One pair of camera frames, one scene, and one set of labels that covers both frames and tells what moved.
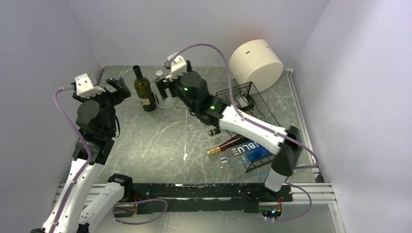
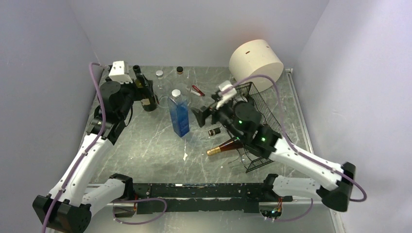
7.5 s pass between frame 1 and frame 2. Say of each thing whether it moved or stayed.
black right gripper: moved
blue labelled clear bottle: moved
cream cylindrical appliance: stayed
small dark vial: stayed
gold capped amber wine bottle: stayed
